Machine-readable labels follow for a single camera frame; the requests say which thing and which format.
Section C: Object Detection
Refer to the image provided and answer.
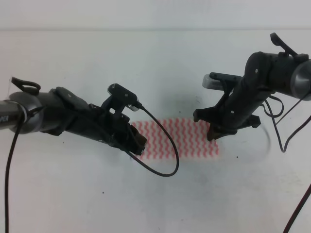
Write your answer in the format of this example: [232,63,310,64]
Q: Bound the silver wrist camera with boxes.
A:
[202,72,242,95]
[108,83,143,112]

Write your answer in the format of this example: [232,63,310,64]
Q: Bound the black camera cable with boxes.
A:
[3,101,180,233]
[262,32,311,233]

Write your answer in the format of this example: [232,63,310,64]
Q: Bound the black right camera cable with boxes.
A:
[262,32,311,233]

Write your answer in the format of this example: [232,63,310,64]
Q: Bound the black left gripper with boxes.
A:
[82,104,147,155]

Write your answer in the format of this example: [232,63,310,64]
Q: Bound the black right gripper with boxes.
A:
[193,87,267,141]

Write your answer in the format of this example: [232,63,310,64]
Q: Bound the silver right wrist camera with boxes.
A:
[202,72,242,95]

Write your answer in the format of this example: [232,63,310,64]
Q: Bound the pink white wavy striped towel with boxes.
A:
[132,118,219,161]

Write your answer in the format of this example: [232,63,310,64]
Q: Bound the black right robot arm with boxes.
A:
[193,52,311,141]

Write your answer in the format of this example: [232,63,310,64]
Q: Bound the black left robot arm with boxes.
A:
[0,77,147,155]

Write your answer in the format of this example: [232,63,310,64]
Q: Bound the black left camera cable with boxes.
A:
[3,101,180,233]

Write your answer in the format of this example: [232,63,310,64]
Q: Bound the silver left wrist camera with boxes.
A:
[108,83,143,112]

